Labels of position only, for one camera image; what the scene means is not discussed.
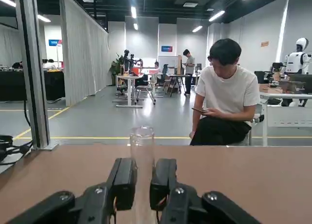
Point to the black humanoid robot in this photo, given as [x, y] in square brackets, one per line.
[126, 61]

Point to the grey curtain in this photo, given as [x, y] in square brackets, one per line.
[83, 63]

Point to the black smartphone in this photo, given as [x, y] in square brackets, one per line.
[198, 110]

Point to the clear glass test tube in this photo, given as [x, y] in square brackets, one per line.
[142, 148]

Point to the standing person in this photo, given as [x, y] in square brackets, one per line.
[189, 70]

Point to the black covered table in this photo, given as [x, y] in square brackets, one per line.
[53, 85]

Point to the whiteboard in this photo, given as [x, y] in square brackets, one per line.
[168, 61]

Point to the aluminium frame post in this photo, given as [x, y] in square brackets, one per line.
[34, 87]

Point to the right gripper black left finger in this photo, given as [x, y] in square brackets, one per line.
[124, 185]

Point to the white table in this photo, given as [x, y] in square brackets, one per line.
[287, 96]

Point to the seated person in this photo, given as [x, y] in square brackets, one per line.
[226, 87]

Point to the grey chair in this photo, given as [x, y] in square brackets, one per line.
[254, 134]

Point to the white humanoid robot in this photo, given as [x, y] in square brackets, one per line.
[296, 61]

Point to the white desk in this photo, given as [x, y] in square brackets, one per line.
[129, 76]

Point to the green potted plant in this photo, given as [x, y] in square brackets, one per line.
[115, 68]

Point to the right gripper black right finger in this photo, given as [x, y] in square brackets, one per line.
[163, 185]

